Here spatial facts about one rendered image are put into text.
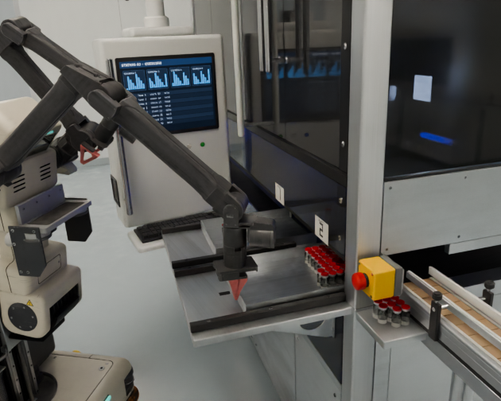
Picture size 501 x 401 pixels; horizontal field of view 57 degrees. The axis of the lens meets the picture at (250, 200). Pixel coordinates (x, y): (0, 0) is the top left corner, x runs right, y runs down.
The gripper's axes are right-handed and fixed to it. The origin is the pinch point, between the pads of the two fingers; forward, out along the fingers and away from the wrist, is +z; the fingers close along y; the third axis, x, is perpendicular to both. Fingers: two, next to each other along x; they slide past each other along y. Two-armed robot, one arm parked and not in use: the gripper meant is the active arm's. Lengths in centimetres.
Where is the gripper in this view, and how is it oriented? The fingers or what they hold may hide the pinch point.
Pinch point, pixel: (235, 296)
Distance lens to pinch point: 120.2
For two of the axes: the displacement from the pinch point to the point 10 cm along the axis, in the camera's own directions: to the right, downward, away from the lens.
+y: 9.6, -0.9, 2.6
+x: -2.7, -3.1, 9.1
